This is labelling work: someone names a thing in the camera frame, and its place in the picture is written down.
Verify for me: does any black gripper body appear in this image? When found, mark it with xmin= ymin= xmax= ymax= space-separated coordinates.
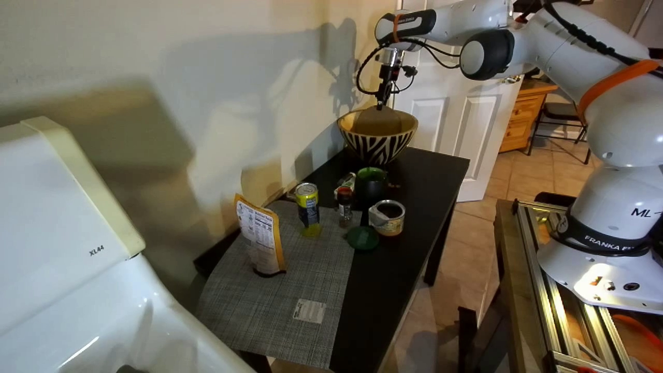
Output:
xmin=378 ymin=43 xmax=409 ymax=79

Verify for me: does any zebra pattern wooden bowl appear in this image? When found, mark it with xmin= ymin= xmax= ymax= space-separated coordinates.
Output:
xmin=336 ymin=106 xmax=421 ymax=167

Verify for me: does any white panel door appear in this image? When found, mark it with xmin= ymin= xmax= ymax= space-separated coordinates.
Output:
xmin=389 ymin=0 xmax=547 ymax=205

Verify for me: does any green glass goblet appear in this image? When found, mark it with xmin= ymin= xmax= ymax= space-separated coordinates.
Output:
xmin=343 ymin=167 xmax=392 ymax=254

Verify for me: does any small red capped bottle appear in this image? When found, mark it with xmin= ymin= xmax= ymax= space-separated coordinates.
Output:
xmin=334 ymin=183 xmax=356 ymax=231

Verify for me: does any wooden dresser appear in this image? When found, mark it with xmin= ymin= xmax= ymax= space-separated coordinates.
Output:
xmin=497 ymin=77 xmax=559 ymax=155

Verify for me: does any black side table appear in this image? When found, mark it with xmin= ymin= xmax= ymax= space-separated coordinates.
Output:
xmin=192 ymin=146 xmax=473 ymax=373

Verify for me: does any grey woven placemat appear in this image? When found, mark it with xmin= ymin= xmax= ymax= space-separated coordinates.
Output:
xmin=197 ymin=197 xmax=360 ymax=372

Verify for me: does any white gas stove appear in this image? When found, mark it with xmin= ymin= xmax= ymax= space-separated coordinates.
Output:
xmin=0 ymin=114 xmax=257 ymax=373

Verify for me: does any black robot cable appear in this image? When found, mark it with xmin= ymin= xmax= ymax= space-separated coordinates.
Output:
xmin=351 ymin=39 xmax=464 ymax=99

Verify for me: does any wide orange arm strap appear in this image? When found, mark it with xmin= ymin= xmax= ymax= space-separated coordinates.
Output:
xmin=576 ymin=59 xmax=663 ymax=118

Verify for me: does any aluminium rail robot table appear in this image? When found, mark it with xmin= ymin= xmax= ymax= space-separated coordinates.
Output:
xmin=494 ymin=197 xmax=663 ymax=373

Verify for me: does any black stand post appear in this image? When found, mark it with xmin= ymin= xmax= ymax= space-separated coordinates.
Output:
xmin=453 ymin=305 xmax=481 ymax=373

